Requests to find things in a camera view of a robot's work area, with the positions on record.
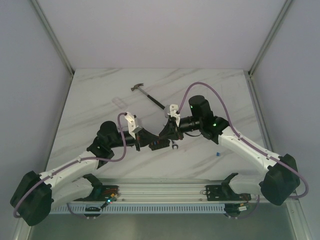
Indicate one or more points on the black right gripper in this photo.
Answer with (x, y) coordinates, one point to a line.
(171, 131)

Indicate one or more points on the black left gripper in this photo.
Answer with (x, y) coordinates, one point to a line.
(138, 143)

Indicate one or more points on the black fuse box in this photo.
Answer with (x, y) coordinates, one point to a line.
(159, 144)

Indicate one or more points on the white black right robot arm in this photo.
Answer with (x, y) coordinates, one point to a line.
(277, 178)

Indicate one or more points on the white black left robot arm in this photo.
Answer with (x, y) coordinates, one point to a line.
(39, 193)

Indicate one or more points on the clear plastic fuse box cover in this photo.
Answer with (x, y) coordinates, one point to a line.
(119, 103)

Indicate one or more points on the small chrome combination wrench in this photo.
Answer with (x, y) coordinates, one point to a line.
(174, 145)

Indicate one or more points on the aluminium front rail base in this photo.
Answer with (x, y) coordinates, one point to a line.
(141, 191)

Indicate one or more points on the claw hammer black handle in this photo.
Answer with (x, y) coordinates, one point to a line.
(138, 87)

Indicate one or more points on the white slotted cable duct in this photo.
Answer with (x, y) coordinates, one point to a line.
(142, 208)

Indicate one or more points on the aluminium frame post left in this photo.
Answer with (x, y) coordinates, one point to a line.
(52, 36)

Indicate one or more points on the aluminium frame rail right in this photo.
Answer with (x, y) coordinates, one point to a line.
(275, 28)

